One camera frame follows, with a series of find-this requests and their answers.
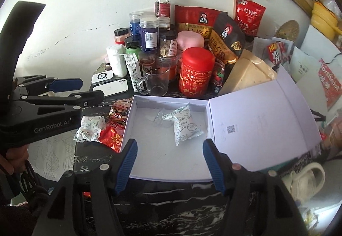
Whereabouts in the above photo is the red goji berry bag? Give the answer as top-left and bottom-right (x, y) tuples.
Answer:
(234, 0), (267, 37)

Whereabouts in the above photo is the glass mug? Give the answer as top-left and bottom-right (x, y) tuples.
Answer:
(136, 61), (171, 97)

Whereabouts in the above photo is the pink powder jar black lid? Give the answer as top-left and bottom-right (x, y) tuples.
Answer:
(114, 28), (130, 44)

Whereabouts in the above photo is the red dried fruit bag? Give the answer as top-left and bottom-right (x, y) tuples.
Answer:
(212, 61), (233, 95)

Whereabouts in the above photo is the white teapot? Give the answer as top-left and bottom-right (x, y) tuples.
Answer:
(282, 162), (326, 202)

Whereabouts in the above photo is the blue label jar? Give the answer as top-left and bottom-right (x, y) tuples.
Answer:
(140, 17), (160, 53)

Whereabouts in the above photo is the dried slices jar black lid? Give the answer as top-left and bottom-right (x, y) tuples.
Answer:
(159, 30), (179, 57)

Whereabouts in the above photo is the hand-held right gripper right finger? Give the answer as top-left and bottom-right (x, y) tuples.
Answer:
(202, 138), (310, 236)

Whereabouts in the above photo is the tall dried flower jar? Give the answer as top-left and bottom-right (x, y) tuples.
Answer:
(154, 0), (171, 18)

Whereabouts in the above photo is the small milk carton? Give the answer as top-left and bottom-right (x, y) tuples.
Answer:
(125, 54), (143, 91)

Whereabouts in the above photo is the white cardboard box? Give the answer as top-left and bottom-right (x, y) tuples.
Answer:
(119, 65), (322, 182)

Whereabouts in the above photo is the black wrist strap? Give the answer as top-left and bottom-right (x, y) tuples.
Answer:
(16, 160), (55, 200)

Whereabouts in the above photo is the black oat bag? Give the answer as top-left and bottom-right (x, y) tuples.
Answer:
(207, 13), (248, 65)

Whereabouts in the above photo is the clear jar of red berries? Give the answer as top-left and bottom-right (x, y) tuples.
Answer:
(156, 56), (179, 80)

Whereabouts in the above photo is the clear plastic wrapper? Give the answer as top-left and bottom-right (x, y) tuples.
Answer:
(146, 109), (171, 126)

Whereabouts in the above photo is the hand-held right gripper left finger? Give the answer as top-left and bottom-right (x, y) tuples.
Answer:
(32, 138), (138, 236)

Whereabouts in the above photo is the white cotton pad roll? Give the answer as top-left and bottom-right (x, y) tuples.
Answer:
(106, 45), (127, 77)

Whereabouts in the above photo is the blue jar with clear lid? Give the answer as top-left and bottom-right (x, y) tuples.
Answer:
(130, 11), (145, 40)

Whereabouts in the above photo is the red tin canister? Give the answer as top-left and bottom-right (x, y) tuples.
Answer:
(178, 47), (215, 97)

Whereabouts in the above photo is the person's left forearm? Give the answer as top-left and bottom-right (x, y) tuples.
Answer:
(0, 197), (55, 236)

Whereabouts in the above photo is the pink plastic jar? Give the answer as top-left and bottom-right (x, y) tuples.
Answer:
(178, 31), (205, 59)

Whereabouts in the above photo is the leaf-patterned white cloth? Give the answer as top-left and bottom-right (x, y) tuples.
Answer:
(27, 133), (78, 181)

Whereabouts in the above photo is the brown cereal packet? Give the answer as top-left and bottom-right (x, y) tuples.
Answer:
(109, 99), (132, 122)

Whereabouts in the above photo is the small white device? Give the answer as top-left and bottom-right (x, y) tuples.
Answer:
(91, 72), (114, 84)

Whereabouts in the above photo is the red printed snack bag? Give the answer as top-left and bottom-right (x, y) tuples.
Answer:
(264, 41), (287, 66)

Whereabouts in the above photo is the stack of yellow bowls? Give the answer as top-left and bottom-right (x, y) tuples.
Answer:
(310, 2), (342, 41)

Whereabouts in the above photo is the white snack packet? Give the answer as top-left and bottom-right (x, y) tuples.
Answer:
(162, 102), (205, 147)
(74, 115), (106, 143)

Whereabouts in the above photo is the green jar with black lid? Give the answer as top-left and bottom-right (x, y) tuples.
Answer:
(125, 37), (142, 56)

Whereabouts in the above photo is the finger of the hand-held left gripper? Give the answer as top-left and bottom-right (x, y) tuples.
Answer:
(15, 75), (84, 98)
(11, 90), (105, 119)

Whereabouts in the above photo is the person's left hand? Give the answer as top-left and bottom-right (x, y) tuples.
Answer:
(0, 144), (30, 172)

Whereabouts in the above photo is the white smartphone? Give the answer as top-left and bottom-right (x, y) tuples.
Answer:
(92, 78), (131, 97)

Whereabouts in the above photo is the red oat bag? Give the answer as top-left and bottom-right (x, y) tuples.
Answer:
(175, 5), (227, 39)

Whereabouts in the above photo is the kraft paper bag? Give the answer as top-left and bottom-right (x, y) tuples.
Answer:
(218, 49), (277, 96)

